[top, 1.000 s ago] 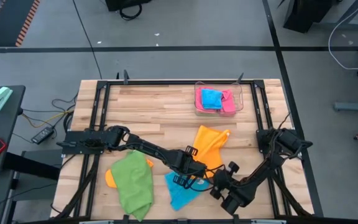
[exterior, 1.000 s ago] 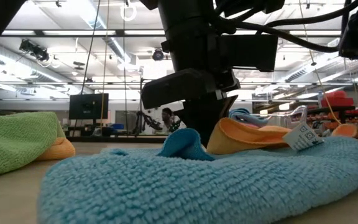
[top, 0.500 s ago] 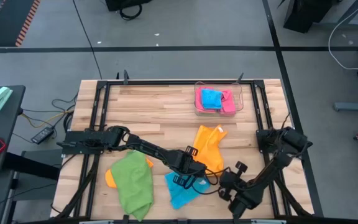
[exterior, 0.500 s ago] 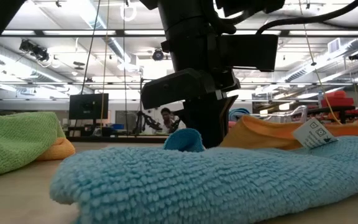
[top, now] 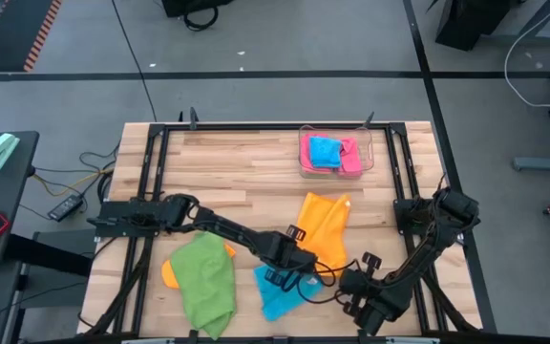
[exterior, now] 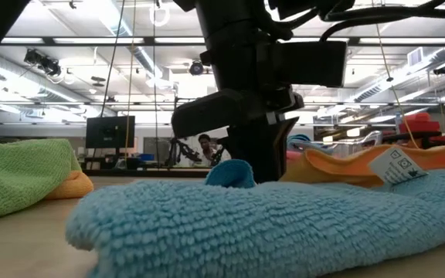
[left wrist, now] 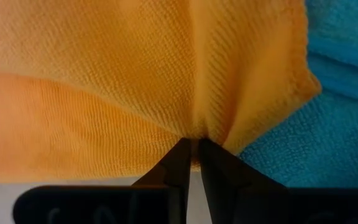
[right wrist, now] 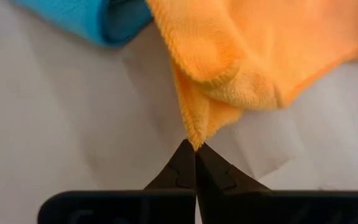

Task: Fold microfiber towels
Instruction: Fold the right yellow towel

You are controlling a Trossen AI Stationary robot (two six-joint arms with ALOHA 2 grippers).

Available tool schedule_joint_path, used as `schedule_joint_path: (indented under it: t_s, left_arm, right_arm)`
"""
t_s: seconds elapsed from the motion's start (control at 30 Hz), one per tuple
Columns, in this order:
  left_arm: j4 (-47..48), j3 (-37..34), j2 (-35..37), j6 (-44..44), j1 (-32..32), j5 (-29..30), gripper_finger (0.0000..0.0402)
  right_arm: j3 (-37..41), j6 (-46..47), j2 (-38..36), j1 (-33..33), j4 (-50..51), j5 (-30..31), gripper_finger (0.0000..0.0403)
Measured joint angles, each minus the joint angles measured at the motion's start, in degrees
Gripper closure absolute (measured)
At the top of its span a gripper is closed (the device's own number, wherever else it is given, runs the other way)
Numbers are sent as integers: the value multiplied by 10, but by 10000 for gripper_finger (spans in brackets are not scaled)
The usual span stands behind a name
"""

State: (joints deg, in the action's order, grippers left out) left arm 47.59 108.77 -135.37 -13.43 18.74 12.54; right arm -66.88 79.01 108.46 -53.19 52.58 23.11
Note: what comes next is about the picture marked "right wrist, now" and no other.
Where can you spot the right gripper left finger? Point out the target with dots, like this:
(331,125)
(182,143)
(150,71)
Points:
(180,174)

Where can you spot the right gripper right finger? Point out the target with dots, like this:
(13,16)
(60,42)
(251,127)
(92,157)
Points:
(216,183)

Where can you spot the orange microfiber towel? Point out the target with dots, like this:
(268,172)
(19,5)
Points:
(259,46)

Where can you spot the blue microfiber towel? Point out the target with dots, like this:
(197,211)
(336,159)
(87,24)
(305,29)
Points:
(89,18)

